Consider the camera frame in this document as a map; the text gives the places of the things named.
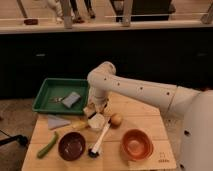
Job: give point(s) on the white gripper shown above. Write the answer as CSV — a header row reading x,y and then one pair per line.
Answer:
x,y
94,107

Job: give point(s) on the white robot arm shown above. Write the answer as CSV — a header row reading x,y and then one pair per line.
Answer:
x,y
196,108

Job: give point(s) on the yellow banana piece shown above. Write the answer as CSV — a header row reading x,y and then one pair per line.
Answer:
x,y
79,125

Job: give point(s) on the grey sponge block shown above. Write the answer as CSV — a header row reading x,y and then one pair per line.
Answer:
x,y
72,98

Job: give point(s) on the yellow onion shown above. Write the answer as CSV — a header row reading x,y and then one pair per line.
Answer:
x,y
116,120

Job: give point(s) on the small metal clip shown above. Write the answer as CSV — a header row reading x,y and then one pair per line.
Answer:
x,y
56,99

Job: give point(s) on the grey triangular cloth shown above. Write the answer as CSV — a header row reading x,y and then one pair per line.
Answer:
x,y
56,122

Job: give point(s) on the dark brown bowl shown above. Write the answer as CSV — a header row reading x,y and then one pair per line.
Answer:
x,y
71,146

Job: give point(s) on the green plastic tray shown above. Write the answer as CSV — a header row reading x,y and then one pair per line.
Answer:
x,y
61,87

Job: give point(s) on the orange bowl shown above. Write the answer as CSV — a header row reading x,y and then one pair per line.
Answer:
x,y
136,145

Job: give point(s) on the green cucumber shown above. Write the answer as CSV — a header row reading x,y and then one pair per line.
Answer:
x,y
42,152

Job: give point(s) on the black chair base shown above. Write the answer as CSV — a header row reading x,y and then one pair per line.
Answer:
x,y
21,139

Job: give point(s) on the dark red object on ledge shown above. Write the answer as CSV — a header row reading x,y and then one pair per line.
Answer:
x,y
31,21

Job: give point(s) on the white handled brush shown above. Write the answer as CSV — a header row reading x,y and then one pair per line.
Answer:
x,y
93,152

